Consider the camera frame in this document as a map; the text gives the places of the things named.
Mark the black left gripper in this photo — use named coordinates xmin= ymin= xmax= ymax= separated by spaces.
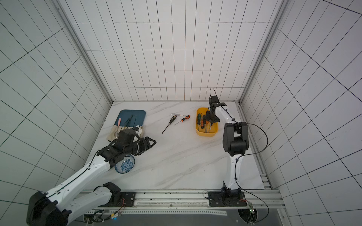
xmin=124 ymin=137 xmax=156 ymax=156

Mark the green black screwdriver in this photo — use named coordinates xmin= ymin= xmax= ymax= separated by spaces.
xmin=197 ymin=114 xmax=201 ymax=126

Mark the small orange black screwdriver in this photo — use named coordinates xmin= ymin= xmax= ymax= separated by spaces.
xmin=175 ymin=115 xmax=190 ymax=125

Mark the long brown black screwdriver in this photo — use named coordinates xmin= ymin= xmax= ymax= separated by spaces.
xmin=162 ymin=115 xmax=177 ymax=134

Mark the black yellow deli screwdriver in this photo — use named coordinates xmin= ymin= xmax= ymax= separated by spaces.
xmin=202 ymin=115 xmax=207 ymax=133

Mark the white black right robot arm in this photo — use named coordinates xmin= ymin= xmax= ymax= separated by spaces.
xmin=206 ymin=101 xmax=249 ymax=207

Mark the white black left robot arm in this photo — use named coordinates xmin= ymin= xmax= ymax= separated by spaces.
xmin=26 ymin=137 xmax=156 ymax=226

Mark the yellow plastic storage box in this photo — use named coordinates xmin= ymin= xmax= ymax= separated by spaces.
xmin=195 ymin=107 xmax=218 ymax=137

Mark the black chopstick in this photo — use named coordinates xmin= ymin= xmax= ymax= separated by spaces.
xmin=122 ymin=115 xmax=134 ymax=130

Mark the dark teal tray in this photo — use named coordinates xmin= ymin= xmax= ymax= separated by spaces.
xmin=114 ymin=110 xmax=146 ymax=127

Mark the blue patterned plate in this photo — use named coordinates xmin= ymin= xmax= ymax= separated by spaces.
xmin=114 ymin=156 xmax=135 ymax=174

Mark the beige cloth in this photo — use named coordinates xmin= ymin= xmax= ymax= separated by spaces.
xmin=107 ymin=125 xmax=144 ymax=142

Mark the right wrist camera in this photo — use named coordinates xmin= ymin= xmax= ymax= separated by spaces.
xmin=208 ymin=95 xmax=219 ymax=106

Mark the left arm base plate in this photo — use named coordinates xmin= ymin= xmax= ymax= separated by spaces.
xmin=100 ymin=192 xmax=136 ymax=208

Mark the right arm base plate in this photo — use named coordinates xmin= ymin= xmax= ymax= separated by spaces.
xmin=206 ymin=190 xmax=247 ymax=207

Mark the aluminium mounting rail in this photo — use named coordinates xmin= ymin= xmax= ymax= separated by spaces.
xmin=77 ymin=190 xmax=286 ymax=216

